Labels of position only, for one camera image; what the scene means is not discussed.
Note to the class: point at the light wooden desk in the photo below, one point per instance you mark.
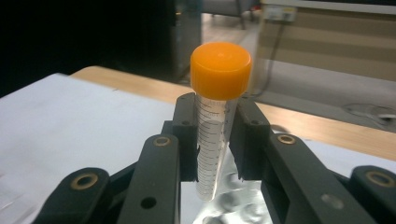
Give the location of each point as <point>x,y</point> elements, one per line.
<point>336,46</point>

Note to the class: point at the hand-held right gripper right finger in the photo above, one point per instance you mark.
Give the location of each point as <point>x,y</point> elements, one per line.
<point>280,174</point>

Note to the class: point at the black computer tower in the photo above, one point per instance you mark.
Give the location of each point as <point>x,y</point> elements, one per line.
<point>186,37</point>

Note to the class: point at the white board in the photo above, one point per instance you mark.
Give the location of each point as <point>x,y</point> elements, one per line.
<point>62,124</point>

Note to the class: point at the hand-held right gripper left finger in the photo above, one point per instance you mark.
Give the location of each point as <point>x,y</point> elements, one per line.
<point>158,174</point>

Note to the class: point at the metal tube rack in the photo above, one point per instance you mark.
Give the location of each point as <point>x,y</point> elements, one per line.
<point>236,202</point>

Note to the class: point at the orange-capped clear tube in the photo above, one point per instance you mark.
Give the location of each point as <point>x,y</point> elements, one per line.
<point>221,71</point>

